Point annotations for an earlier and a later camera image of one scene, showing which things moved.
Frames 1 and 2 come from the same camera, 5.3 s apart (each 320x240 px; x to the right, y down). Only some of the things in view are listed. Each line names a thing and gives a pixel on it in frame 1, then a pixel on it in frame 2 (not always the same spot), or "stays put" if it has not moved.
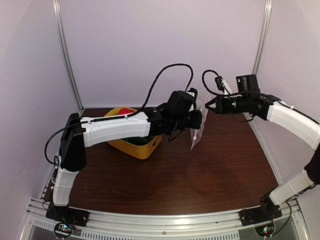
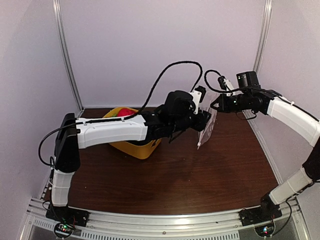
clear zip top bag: [201, 102] → [204, 133]
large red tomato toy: [124, 111] stays put
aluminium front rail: [223, 225] stays put
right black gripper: [220, 109] stays put
